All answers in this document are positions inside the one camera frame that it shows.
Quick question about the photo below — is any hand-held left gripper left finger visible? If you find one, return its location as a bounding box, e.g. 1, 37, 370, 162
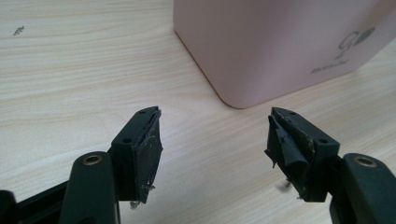
110, 105, 163, 205

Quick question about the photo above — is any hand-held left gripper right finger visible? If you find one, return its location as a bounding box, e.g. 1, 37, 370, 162
263, 106, 341, 203

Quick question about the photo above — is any pink plastic storage box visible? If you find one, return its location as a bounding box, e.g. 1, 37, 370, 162
173, 0, 396, 110

